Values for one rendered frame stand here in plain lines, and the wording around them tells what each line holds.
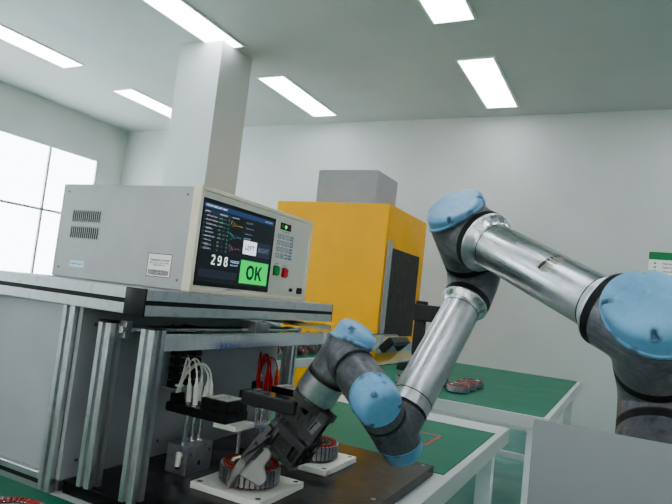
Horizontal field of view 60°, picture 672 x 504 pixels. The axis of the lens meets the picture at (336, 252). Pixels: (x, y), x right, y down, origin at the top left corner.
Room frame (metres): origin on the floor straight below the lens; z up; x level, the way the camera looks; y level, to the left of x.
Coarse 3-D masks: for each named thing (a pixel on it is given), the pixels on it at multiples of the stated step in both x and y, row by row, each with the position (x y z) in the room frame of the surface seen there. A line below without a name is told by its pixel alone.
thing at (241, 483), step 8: (232, 456) 1.11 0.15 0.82; (240, 456) 1.12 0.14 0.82; (224, 464) 1.07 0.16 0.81; (232, 464) 1.07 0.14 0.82; (272, 464) 1.09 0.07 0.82; (280, 464) 1.11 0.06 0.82; (224, 472) 1.06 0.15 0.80; (272, 472) 1.06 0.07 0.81; (280, 472) 1.10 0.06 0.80; (224, 480) 1.06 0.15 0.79; (240, 480) 1.04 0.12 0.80; (272, 480) 1.06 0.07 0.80; (240, 488) 1.05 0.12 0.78; (248, 488) 1.04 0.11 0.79; (256, 488) 1.05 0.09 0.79; (264, 488) 1.06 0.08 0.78
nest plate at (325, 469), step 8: (344, 456) 1.34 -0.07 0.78; (352, 456) 1.34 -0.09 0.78; (304, 464) 1.24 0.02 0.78; (312, 464) 1.25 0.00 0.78; (320, 464) 1.25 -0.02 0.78; (328, 464) 1.26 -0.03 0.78; (336, 464) 1.27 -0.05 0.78; (344, 464) 1.29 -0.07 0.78; (312, 472) 1.23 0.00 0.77; (320, 472) 1.22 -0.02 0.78; (328, 472) 1.22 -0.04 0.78
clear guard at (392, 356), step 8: (256, 320) 1.33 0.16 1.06; (264, 320) 1.34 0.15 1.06; (272, 320) 1.38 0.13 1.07; (280, 320) 1.42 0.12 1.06; (304, 328) 1.27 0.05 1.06; (312, 328) 1.26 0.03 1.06; (320, 328) 1.27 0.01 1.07; (328, 328) 1.30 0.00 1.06; (376, 336) 1.30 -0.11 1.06; (384, 336) 1.34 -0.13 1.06; (392, 336) 1.39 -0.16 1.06; (376, 344) 1.27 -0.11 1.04; (376, 352) 1.23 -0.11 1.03; (392, 352) 1.31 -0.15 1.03; (400, 352) 1.35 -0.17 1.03; (408, 352) 1.40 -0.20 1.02; (376, 360) 1.20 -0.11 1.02; (384, 360) 1.24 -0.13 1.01; (392, 360) 1.27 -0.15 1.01; (400, 360) 1.31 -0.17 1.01; (408, 360) 1.36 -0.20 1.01
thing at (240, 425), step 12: (216, 396) 1.14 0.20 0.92; (228, 396) 1.15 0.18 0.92; (168, 408) 1.15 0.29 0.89; (180, 408) 1.14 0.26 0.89; (192, 408) 1.12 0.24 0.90; (204, 408) 1.11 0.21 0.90; (216, 408) 1.10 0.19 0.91; (228, 408) 1.09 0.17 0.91; (240, 408) 1.13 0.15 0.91; (192, 420) 1.16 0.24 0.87; (216, 420) 1.10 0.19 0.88; (228, 420) 1.09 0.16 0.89; (240, 420) 1.13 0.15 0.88; (192, 432) 1.16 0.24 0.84
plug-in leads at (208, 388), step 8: (192, 360) 1.14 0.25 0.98; (184, 368) 1.16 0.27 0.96; (192, 368) 1.17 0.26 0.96; (208, 368) 1.17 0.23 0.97; (184, 376) 1.16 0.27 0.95; (208, 376) 1.15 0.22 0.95; (176, 384) 1.16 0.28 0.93; (200, 384) 1.18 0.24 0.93; (208, 384) 1.15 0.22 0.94; (176, 392) 1.16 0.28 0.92; (200, 392) 1.17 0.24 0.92; (208, 392) 1.17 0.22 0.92; (176, 400) 1.15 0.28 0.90; (192, 400) 1.13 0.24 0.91; (200, 400) 1.17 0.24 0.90
